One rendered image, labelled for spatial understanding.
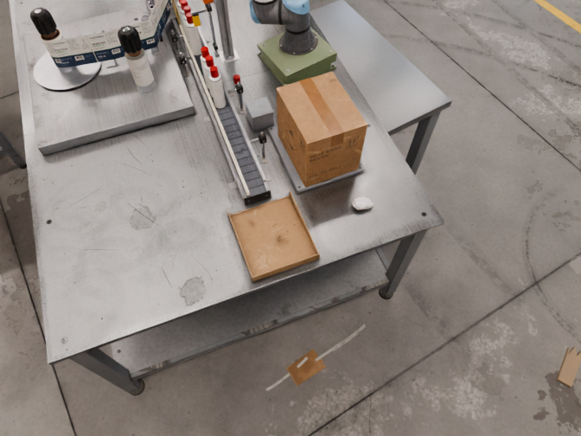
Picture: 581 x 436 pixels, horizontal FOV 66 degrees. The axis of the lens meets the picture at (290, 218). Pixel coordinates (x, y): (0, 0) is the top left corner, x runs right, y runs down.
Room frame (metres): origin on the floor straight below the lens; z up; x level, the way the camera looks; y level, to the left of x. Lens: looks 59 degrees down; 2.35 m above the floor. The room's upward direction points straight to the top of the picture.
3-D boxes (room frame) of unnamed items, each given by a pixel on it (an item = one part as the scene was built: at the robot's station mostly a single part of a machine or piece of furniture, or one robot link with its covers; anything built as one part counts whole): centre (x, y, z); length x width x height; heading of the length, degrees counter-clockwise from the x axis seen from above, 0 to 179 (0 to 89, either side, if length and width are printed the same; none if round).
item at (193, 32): (1.81, 0.45, 0.98); 0.05 x 0.05 x 0.20
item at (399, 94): (1.69, -0.13, 0.81); 0.90 x 0.90 x 0.04; 31
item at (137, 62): (1.58, 0.66, 1.03); 0.09 x 0.09 x 0.30
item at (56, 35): (1.70, 1.05, 1.04); 0.09 x 0.09 x 0.29
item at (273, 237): (0.82, 0.07, 0.85); 0.30 x 0.26 x 0.04; 21
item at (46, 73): (1.70, 1.05, 0.89); 0.31 x 0.31 x 0.01
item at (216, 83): (1.46, 0.31, 0.98); 0.05 x 0.05 x 0.20
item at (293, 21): (1.85, -0.02, 1.07); 0.13 x 0.12 x 0.14; 81
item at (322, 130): (1.22, -0.11, 0.99); 0.30 x 0.24 x 0.27; 22
